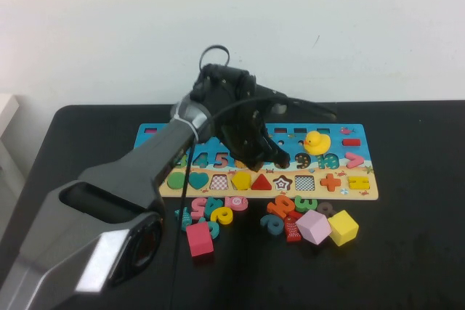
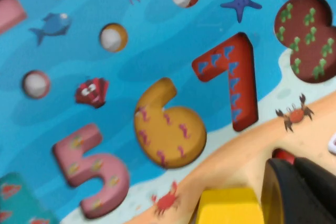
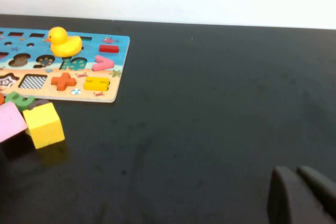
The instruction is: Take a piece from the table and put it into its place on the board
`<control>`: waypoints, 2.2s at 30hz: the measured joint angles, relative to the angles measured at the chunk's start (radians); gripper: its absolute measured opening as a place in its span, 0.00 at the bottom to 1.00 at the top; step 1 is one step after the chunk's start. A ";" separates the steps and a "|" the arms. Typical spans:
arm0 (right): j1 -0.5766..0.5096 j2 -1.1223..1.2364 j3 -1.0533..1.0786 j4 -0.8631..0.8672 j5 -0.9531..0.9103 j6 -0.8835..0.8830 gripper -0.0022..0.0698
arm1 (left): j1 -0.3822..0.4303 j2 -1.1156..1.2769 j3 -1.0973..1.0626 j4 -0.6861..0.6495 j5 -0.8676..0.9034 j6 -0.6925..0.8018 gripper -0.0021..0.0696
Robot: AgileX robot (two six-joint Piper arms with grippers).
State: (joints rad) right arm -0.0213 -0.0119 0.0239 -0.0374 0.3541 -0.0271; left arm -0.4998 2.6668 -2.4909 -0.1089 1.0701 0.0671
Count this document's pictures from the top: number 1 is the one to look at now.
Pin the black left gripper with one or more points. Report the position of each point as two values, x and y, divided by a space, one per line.
239 132

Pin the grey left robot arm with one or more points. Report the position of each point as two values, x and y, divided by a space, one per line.
109 186

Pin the red triangle piece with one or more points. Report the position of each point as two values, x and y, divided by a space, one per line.
261 183

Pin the orange number piece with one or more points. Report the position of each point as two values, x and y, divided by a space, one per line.
279 206

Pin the pink round fish piece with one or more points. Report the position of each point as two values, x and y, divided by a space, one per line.
236 203

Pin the green number three piece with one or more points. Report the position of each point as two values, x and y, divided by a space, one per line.
303 204

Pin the colourful wooden puzzle board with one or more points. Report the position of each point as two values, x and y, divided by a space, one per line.
327 165

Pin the blue number piece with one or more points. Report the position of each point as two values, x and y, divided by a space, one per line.
272 226

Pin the orange plus sign piece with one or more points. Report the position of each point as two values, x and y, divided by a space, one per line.
330 182

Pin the teal heart piece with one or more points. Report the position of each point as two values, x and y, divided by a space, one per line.
198 180

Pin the yellow number two piece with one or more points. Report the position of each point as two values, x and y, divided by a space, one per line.
223 216

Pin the red fish piece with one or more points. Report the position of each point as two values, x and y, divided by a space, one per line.
291 229

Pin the brown number piece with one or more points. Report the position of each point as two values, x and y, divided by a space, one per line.
325 209

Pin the pink number piece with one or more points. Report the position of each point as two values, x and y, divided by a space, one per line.
198 207

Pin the teal number piece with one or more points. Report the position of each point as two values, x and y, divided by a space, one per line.
213 230

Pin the pink greater-than sign piece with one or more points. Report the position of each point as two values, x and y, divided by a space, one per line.
351 163

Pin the red minus sign piece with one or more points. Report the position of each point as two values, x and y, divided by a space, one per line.
351 142

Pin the green circle piece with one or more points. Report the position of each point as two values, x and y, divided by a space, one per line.
177 180

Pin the yellow equals sign piece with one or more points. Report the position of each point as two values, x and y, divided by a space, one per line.
357 183

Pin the teal fish piece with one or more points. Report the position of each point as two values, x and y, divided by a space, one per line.
186 218

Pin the yellow rubber duck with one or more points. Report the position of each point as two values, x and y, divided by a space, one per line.
316 143

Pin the pink wooden cube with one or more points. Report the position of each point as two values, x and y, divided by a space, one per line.
314 228

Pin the white zip tie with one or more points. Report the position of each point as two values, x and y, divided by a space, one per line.
185 123

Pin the red trapezoid block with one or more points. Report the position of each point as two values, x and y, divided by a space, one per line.
200 240

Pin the yellow wooden cube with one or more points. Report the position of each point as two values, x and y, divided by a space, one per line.
343 228

